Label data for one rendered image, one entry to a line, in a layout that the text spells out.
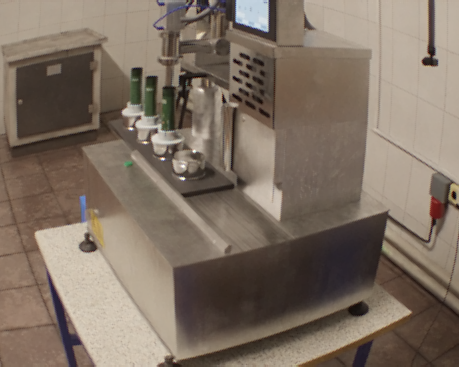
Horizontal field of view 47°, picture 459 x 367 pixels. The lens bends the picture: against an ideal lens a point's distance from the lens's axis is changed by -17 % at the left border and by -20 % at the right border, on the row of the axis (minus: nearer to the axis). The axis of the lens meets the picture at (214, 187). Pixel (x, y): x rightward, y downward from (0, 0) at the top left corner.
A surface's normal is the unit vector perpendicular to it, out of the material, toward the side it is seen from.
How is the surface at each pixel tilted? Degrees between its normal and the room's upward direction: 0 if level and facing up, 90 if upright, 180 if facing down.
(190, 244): 0
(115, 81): 90
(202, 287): 90
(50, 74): 90
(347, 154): 90
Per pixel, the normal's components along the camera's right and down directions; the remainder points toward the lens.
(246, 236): 0.03, -0.91
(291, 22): 0.44, 0.39
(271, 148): -0.90, 0.17
